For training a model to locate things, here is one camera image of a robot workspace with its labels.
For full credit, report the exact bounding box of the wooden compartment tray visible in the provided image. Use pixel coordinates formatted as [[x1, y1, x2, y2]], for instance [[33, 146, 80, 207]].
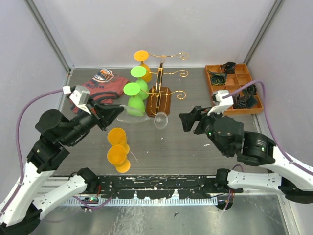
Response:
[[205, 62, 264, 115]]

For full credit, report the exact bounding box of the gold wine glass rack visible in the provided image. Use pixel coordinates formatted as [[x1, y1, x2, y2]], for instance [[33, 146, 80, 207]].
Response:
[[143, 52, 189, 117]]

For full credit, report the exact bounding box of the black rolled item in tray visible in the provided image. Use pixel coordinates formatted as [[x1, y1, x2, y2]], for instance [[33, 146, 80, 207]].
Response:
[[243, 84, 257, 96]]

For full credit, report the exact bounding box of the grey cable duct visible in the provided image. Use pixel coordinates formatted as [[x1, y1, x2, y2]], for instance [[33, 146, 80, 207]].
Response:
[[61, 195, 218, 206]]

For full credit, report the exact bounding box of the purple cable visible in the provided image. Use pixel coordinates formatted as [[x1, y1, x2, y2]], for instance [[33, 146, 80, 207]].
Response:
[[0, 89, 67, 216], [221, 80, 313, 176]]

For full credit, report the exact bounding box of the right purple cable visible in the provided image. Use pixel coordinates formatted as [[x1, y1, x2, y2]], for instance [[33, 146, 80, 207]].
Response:
[[221, 80, 313, 176]]

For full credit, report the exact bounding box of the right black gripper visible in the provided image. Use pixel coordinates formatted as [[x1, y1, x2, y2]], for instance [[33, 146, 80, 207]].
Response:
[[178, 104, 228, 155]]

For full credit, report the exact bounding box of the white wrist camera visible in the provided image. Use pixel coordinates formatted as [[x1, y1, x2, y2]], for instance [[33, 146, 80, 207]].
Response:
[[207, 90, 234, 116], [62, 85, 91, 114]]

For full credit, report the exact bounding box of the green goblet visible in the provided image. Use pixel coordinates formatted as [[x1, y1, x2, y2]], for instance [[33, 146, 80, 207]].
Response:
[[130, 66, 149, 100], [123, 82, 145, 116]]

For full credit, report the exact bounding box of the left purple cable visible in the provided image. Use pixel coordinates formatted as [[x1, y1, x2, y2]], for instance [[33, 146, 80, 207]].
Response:
[[0, 89, 67, 216]]

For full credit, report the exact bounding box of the green goblet front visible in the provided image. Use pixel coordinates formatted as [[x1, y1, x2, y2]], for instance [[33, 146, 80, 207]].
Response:
[[130, 66, 149, 100]]

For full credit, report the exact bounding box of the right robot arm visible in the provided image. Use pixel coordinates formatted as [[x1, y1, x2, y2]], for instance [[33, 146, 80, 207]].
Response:
[[179, 106, 313, 204]]

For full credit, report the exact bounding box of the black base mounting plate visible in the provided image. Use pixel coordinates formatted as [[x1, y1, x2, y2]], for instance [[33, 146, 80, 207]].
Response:
[[69, 174, 244, 199]]

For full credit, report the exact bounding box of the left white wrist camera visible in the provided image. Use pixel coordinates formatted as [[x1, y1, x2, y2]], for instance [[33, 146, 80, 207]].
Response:
[[62, 85, 91, 114]]

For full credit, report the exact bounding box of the orange goblet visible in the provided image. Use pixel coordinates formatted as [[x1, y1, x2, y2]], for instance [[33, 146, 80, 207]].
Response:
[[107, 128, 130, 154], [134, 50, 152, 83], [107, 145, 131, 173]]

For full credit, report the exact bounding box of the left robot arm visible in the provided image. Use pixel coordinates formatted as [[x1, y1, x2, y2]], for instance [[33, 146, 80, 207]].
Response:
[[0, 100, 124, 235]]

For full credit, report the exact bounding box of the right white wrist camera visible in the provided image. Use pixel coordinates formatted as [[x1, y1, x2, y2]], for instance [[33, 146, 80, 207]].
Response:
[[207, 90, 234, 116]]

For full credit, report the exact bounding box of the red cloth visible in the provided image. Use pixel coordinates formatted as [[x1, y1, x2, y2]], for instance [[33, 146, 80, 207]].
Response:
[[81, 68, 130, 104]]

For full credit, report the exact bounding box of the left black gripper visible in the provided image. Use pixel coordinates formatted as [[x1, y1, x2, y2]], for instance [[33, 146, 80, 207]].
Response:
[[62, 96, 126, 146]]

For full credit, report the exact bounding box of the clear wine glass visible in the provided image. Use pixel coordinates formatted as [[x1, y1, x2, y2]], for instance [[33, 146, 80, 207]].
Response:
[[116, 105, 168, 130]]

